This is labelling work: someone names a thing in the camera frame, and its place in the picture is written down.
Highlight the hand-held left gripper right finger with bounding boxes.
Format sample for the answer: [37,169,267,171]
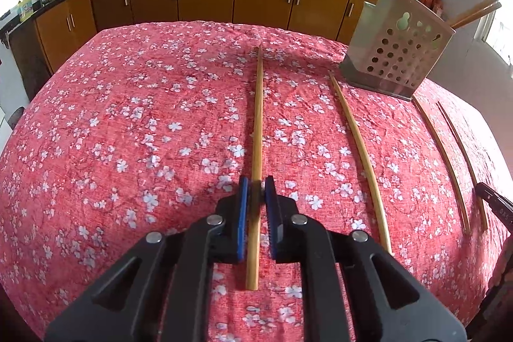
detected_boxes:
[262,176,469,342]

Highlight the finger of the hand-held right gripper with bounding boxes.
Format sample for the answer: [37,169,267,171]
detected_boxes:
[476,182,513,234]

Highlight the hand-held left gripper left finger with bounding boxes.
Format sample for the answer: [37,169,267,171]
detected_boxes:
[44,176,249,342]

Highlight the dark wooden chopstick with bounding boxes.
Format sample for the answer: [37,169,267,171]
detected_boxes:
[437,101,490,231]

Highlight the perforated metal chopstick holder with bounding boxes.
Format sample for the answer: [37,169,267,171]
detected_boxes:
[340,0,458,101]

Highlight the red floral tablecloth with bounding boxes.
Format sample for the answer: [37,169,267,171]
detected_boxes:
[0,21,509,342]

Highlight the large barred window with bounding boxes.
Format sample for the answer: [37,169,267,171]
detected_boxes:
[473,0,513,66]

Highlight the yellow detergent bottle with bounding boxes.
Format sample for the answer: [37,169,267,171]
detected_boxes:
[18,0,35,22]

